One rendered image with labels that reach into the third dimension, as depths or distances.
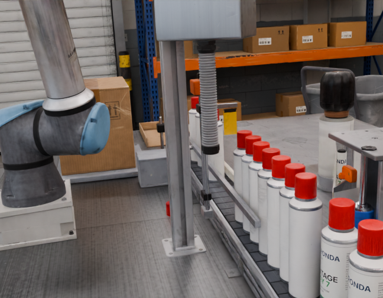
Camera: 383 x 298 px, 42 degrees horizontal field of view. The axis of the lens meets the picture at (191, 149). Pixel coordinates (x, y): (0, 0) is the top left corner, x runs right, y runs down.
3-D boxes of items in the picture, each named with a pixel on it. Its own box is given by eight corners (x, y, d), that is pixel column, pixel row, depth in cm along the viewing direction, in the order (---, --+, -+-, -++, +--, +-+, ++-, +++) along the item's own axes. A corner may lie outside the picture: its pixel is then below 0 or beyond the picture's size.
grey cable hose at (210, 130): (221, 154, 93) (218, 40, 87) (204, 156, 92) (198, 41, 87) (217, 149, 96) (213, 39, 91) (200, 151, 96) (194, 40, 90)
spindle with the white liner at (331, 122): (359, 190, 125) (363, 71, 118) (326, 194, 124) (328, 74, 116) (341, 179, 134) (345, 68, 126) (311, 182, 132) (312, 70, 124)
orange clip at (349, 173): (357, 182, 75) (357, 169, 75) (345, 184, 75) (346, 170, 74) (347, 177, 78) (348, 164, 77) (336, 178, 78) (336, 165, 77)
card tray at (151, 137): (210, 141, 201) (210, 131, 200) (146, 147, 196) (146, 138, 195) (195, 126, 229) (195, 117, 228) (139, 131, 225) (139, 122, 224)
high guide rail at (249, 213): (260, 227, 91) (260, 220, 90) (254, 228, 91) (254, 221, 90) (170, 117, 193) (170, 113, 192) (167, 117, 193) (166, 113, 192)
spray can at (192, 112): (208, 162, 156) (205, 97, 150) (192, 164, 155) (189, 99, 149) (205, 157, 161) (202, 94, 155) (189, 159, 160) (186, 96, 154)
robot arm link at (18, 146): (19, 152, 126) (10, 99, 123) (67, 150, 123) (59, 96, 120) (-10, 165, 115) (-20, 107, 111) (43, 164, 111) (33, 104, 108)
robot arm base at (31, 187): (64, 201, 115) (57, 161, 113) (-4, 211, 113) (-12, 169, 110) (67, 184, 130) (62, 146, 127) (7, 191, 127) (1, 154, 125)
